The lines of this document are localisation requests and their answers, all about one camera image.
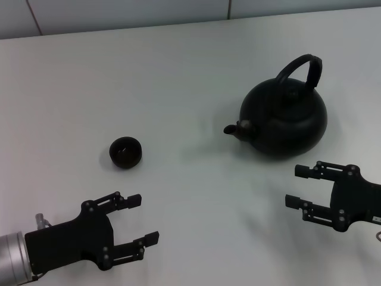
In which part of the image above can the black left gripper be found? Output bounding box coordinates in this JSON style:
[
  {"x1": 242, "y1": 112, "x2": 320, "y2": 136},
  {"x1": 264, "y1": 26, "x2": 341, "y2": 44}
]
[{"x1": 24, "y1": 191, "x2": 160, "y2": 276}]

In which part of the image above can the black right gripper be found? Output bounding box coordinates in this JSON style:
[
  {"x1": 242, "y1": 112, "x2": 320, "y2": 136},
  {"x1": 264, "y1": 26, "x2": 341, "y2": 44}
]
[{"x1": 285, "y1": 160, "x2": 381, "y2": 232}]

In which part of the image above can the black round teapot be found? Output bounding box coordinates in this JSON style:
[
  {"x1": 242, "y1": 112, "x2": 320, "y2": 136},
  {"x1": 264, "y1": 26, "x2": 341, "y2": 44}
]
[{"x1": 223, "y1": 54, "x2": 328, "y2": 155}]

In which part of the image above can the small dark teacup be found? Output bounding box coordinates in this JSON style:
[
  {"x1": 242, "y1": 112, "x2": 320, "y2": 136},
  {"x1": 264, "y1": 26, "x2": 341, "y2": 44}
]
[{"x1": 108, "y1": 136, "x2": 143, "y2": 171}]

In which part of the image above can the left gripper cable with plug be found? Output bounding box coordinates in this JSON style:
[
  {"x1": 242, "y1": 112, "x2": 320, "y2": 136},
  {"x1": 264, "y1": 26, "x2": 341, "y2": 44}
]
[{"x1": 35, "y1": 213, "x2": 51, "y2": 232}]

